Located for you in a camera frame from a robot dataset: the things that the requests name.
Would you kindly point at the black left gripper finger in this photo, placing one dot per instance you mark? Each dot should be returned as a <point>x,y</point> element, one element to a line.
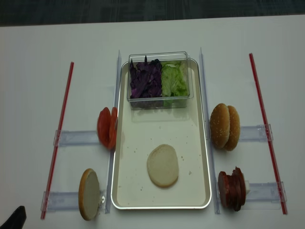
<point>16,220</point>

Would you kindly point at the green lettuce leaves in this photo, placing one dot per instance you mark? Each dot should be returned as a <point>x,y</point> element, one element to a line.
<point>173,82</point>

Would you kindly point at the clear tomato pusher track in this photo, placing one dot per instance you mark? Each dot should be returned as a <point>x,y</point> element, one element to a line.
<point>75,138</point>

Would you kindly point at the outer tomato slice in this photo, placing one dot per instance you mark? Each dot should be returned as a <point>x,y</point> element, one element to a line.
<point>103,126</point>

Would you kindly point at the tomato slice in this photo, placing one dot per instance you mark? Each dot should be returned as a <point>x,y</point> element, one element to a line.
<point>103,126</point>
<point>113,130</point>

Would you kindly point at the inner tomato slice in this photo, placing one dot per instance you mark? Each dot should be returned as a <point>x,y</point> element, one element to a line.
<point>113,130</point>

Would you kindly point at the front meat patty slice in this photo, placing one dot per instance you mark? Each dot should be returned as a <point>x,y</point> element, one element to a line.
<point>224,189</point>

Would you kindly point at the rear meat patty stack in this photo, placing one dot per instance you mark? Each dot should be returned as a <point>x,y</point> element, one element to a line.
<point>237,189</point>

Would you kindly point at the white meat pusher block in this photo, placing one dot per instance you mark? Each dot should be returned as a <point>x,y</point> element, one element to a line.
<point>247,187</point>

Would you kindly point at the clear meat pusher track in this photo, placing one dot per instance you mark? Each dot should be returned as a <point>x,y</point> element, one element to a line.
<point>263,196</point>

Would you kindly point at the clear bun pusher track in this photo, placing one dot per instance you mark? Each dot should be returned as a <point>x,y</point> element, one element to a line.
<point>68,201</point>

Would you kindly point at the upright bun bottom half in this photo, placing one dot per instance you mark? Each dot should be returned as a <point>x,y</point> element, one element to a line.
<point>89,195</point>

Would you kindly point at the bun bottom on tray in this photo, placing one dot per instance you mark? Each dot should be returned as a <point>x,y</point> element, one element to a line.
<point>162,166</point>

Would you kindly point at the silver metal tray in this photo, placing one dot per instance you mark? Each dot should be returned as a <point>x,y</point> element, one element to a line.
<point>139,132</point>

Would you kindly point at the purple cabbage leaves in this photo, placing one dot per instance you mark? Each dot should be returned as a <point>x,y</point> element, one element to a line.
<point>146,79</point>

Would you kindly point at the clear plastic salad box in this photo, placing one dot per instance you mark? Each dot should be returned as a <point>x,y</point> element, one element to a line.
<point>161,102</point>

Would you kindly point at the left sesame bun top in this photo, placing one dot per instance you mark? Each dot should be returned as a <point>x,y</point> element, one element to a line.
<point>220,125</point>

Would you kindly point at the sesame bun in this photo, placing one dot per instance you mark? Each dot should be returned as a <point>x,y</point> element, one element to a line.
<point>235,129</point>
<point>220,125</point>

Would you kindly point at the right sesame bun top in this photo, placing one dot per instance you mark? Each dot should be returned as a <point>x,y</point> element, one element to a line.
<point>235,129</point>

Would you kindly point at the clear sesame bun track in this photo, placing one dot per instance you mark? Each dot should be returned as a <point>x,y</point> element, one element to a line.
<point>257,133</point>

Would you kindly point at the left red rail strip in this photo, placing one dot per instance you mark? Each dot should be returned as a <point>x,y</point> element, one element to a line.
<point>55,149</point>

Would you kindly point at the red rail strip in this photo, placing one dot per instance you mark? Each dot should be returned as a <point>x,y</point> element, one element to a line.
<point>281,190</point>
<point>55,149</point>

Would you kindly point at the right clear long rail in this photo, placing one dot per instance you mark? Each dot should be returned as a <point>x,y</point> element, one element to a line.
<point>208,136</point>

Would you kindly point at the right red rail strip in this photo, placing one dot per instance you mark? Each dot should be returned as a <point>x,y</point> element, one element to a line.
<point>281,190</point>

